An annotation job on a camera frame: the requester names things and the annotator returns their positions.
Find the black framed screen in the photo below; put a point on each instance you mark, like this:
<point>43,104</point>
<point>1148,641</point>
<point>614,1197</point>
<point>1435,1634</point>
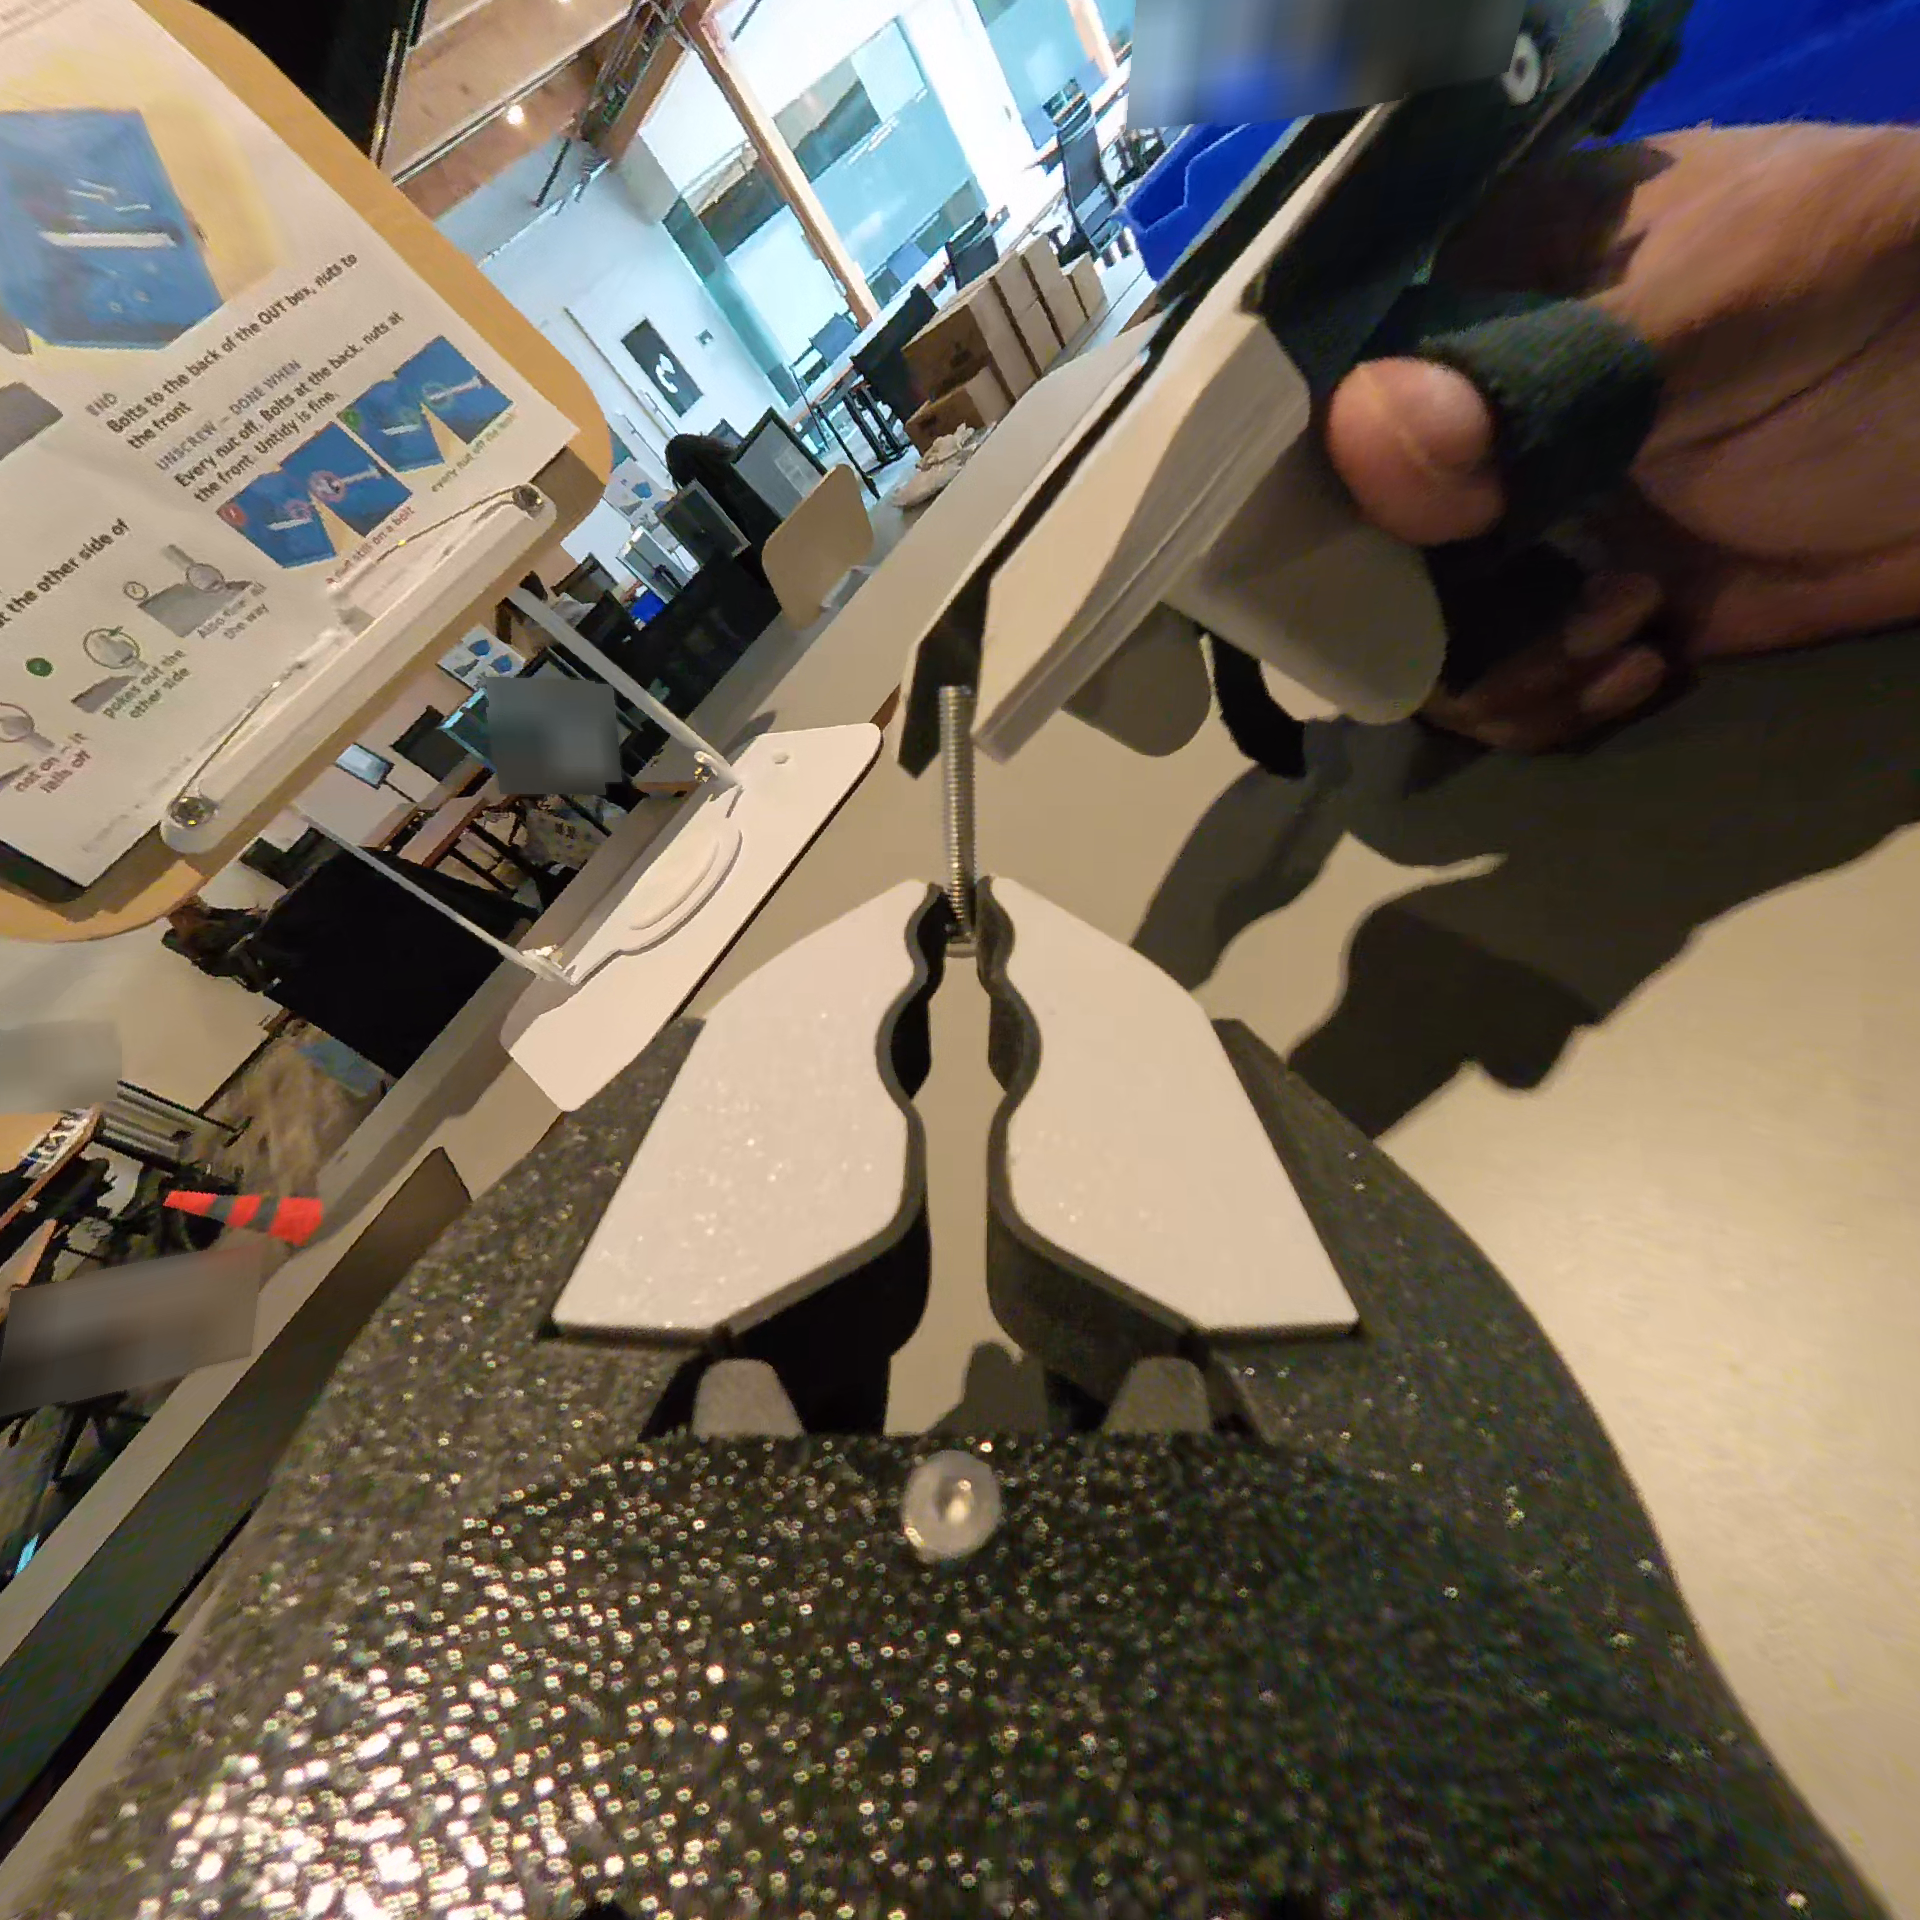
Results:
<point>780,459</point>

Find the white sheet clip bar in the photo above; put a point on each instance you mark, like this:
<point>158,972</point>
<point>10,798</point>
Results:
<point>360,669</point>

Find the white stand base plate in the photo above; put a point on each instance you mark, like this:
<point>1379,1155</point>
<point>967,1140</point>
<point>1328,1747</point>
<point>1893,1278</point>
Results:
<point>675,930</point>

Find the black chair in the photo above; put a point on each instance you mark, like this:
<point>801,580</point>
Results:
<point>375,975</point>

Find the person's right hand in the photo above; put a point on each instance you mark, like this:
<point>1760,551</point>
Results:
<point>1771,374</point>

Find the silver threaded bolt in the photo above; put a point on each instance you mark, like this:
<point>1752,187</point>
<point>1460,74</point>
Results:
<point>957,781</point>

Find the stack of cardboard boxes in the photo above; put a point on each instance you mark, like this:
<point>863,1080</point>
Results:
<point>975,352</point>

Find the plywood chair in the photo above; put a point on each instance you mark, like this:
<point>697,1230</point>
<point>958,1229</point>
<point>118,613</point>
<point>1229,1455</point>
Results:
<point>818,541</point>

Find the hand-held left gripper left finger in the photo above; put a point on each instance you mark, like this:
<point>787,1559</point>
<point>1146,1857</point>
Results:
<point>751,1140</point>

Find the clear acrylic strut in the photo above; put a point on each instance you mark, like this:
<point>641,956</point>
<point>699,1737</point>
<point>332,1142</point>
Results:
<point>631,682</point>
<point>451,915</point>

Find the printed instruction sheet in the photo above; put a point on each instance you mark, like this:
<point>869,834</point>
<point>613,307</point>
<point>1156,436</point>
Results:
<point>224,450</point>

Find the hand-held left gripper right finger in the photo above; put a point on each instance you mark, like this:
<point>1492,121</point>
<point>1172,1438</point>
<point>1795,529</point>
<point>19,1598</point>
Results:
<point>1154,1155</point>

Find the instruction sheet on clipboard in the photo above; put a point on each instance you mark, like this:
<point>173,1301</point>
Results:
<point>494,271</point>

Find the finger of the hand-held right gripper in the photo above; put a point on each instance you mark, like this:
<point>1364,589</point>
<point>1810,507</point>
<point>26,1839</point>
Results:
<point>1140,481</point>
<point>925,704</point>

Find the small desk monitor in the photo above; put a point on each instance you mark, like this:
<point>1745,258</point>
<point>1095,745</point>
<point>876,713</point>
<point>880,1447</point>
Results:
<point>365,764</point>

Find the large blue plastic bin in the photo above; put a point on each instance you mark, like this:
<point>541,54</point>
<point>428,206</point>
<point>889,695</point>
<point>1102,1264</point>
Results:
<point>1201,195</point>

